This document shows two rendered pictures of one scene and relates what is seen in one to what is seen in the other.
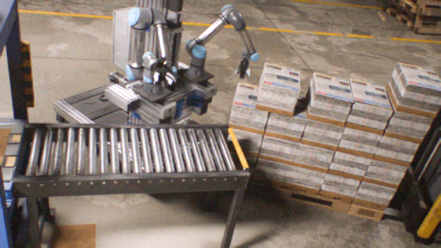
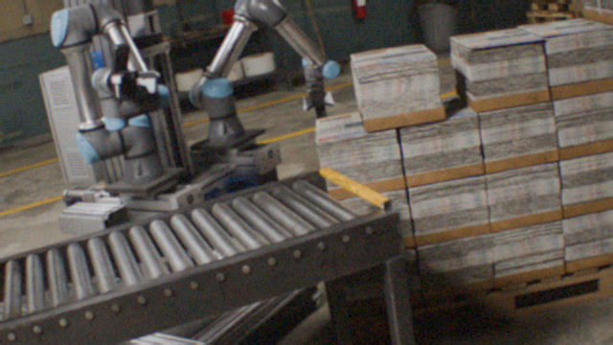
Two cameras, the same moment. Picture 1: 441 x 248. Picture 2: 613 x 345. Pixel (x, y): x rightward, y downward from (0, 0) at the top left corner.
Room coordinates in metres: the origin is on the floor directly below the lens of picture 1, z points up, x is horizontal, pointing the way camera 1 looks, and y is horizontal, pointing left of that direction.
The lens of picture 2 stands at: (0.30, -0.07, 1.45)
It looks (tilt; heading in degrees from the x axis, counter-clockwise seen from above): 16 degrees down; 2
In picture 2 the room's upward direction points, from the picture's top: 11 degrees counter-clockwise
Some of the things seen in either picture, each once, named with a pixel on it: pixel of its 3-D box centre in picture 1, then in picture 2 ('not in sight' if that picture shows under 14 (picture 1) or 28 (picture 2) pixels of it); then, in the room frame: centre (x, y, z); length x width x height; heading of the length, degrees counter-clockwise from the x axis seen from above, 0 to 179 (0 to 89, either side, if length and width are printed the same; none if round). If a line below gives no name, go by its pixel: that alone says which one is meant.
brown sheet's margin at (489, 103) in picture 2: (324, 107); (499, 91); (3.01, -0.77, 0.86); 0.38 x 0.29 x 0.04; 178
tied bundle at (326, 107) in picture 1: (327, 98); (497, 68); (3.01, -0.78, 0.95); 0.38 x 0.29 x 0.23; 178
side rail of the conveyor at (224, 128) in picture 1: (133, 132); (120, 246); (2.34, 0.57, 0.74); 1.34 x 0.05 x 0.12; 110
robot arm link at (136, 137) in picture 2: not in sight; (132, 133); (2.81, 0.57, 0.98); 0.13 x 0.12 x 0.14; 122
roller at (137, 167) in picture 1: (135, 151); (125, 263); (2.10, 0.49, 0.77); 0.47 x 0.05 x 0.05; 20
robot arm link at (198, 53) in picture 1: (198, 55); (218, 97); (3.23, 0.30, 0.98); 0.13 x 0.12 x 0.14; 28
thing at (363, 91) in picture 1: (369, 92); (562, 27); (3.01, -1.07, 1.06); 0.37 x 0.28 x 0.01; 178
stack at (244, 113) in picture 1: (293, 148); (479, 206); (3.01, -0.64, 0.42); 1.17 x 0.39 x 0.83; 88
